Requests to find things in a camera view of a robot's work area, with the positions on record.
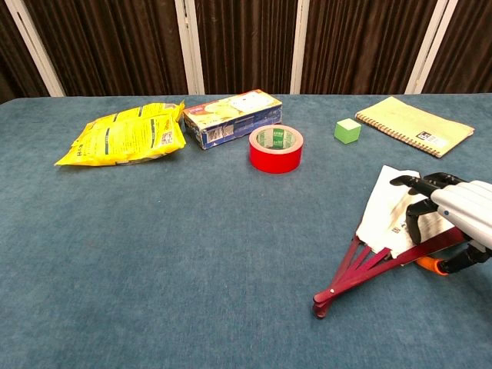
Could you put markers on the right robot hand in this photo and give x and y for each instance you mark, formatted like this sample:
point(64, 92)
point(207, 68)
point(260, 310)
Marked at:
point(465, 207)

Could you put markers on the red white folding fan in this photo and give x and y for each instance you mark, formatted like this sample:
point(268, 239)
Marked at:
point(378, 227)

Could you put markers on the yellow spiral notebook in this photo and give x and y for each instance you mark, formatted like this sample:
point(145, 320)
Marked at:
point(407, 119)

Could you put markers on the green cube block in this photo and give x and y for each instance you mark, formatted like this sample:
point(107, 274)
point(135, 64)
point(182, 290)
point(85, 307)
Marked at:
point(346, 132)

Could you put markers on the red tape roll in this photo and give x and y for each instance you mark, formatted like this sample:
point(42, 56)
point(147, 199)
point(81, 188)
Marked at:
point(274, 161)

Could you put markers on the blue yellow cardboard box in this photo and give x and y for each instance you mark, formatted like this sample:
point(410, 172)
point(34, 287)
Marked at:
point(230, 115)

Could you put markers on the yellow snack bag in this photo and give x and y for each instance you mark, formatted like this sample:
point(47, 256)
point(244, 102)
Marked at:
point(123, 134)

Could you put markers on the dark brown curtain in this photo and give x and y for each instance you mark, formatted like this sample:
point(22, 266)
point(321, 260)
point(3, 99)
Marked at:
point(115, 38)

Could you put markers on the white screen frame post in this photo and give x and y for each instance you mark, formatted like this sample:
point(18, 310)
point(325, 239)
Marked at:
point(300, 46)
point(34, 46)
point(427, 46)
point(190, 46)

